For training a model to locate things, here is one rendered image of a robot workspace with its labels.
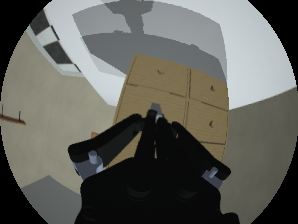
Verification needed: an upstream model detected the brown chest of drawers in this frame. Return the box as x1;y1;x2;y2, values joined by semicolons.
112;54;229;162

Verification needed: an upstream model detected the tan wooden drawer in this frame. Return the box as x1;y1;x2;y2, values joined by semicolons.
127;55;188;98
109;135;141;167
203;145;224;162
189;69;228;111
116;87;186;126
185;101;228;144

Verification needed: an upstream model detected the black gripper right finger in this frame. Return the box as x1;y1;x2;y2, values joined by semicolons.
155;103;231;199

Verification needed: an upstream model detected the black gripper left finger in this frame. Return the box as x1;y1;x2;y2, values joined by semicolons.
68;103;157;198

